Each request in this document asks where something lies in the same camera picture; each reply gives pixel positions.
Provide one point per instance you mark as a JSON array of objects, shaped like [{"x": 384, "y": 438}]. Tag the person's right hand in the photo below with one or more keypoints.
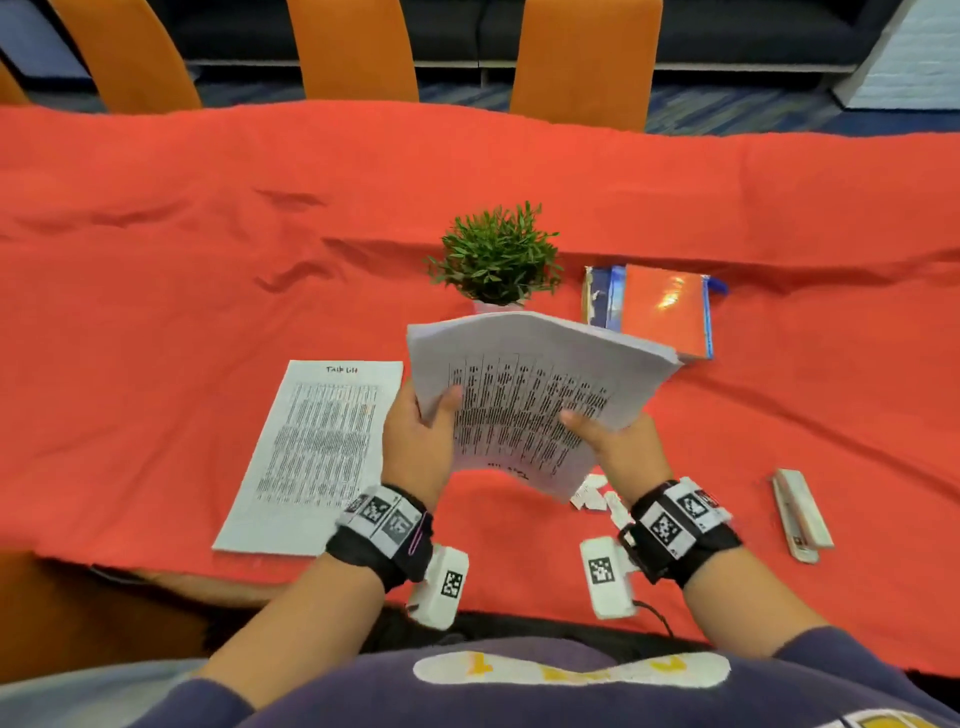
[{"x": 630, "y": 457}]

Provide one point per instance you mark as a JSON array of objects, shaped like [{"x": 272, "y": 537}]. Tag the person's left hand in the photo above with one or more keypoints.
[{"x": 416, "y": 450}]

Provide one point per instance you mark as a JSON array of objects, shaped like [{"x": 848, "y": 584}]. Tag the heap of torn paper scraps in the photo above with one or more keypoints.
[{"x": 589, "y": 495}]

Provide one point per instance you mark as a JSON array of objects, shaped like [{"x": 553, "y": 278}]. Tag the single printed table sheet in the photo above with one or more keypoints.
[{"x": 315, "y": 450}]

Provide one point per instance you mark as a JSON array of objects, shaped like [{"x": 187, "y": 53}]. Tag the pile of printed papers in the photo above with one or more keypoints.
[{"x": 525, "y": 375}]

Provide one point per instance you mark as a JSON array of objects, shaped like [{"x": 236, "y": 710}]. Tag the person's right forearm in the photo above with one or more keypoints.
[{"x": 750, "y": 600}]

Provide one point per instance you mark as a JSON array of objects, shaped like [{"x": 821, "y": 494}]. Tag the person's left forearm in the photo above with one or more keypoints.
[{"x": 300, "y": 630}]

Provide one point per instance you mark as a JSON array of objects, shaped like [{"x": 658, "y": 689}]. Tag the orange notebook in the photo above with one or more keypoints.
[{"x": 664, "y": 307}]

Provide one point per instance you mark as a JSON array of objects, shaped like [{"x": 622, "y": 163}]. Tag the white stapler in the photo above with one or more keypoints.
[{"x": 802, "y": 517}]

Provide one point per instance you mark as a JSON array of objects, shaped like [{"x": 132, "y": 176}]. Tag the blue pen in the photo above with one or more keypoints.
[{"x": 718, "y": 286}]

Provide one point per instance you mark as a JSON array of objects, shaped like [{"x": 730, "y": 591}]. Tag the green plant in white pot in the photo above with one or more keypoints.
[{"x": 495, "y": 255}]

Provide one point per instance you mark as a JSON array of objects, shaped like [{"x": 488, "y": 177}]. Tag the navy sweatshirt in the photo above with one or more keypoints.
[{"x": 337, "y": 697}]

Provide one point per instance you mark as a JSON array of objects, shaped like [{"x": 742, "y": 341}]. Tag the red tablecloth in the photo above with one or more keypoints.
[{"x": 150, "y": 300}]

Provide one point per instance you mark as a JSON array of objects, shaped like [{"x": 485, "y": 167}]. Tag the orange chair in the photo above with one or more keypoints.
[
  {"x": 352, "y": 49},
  {"x": 127, "y": 52},
  {"x": 585, "y": 64}
]

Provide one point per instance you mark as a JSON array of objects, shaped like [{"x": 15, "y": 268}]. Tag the black sofa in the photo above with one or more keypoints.
[{"x": 750, "y": 30}]

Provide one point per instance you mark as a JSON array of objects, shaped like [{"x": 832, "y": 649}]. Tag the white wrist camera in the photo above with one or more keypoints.
[
  {"x": 606, "y": 577},
  {"x": 442, "y": 589}
]

